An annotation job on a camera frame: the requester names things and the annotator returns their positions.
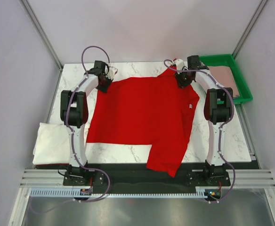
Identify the green plastic bin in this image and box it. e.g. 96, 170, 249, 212
200, 54, 252, 105

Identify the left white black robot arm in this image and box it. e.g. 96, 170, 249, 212
60, 60, 118, 185

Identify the aluminium front frame rail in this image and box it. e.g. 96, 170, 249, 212
20, 169, 275, 189

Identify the folded dark red shirt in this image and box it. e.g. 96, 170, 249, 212
35, 164, 61, 170

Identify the aluminium corner post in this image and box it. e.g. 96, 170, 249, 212
232, 0, 269, 59
19, 0, 63, 71

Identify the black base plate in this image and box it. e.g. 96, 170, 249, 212
35, 162, 260, 194

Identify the folded white t shirt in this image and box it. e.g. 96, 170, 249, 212
31, 122, 91, 167

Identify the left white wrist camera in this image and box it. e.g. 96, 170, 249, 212
105, 66, 118, 80

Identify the right aluminium corner post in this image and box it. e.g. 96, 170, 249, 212
232, 0, 269, 59

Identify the red t shirt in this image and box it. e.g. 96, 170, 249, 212
87, 69, 200, 177

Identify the white slotted cable duct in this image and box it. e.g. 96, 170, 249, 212
30, 188, 220, 198

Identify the pink t shirt in bin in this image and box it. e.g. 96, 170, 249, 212
208, 66, 240, 98

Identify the left aluminium corner post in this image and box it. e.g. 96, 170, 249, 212
19, 0, 63, 71

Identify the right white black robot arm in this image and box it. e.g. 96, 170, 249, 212
171, 55, 235, 187

